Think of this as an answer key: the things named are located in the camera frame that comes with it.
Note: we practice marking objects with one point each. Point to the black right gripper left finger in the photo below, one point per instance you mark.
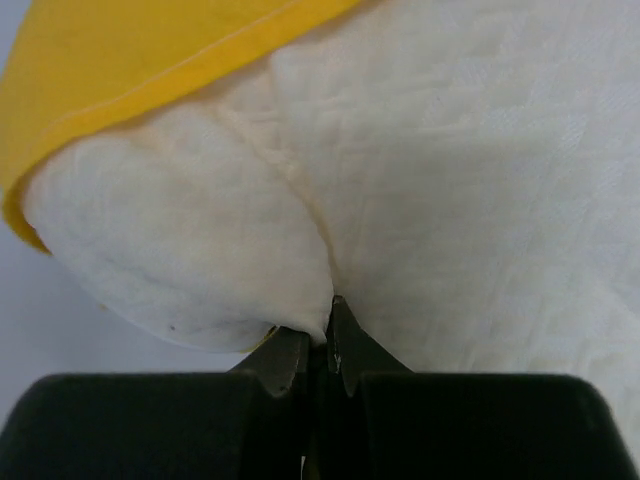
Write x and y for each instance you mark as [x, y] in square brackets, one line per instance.
[241, 424]

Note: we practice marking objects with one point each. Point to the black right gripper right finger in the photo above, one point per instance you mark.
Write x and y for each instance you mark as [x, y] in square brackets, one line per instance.
[377, 419]

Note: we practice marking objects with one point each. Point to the cream foam pillow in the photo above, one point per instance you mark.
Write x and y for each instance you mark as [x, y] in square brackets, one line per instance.
[464, 173]

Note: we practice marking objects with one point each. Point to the yellow printed pillowcase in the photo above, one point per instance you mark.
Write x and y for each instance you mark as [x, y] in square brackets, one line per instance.
[125, 75]

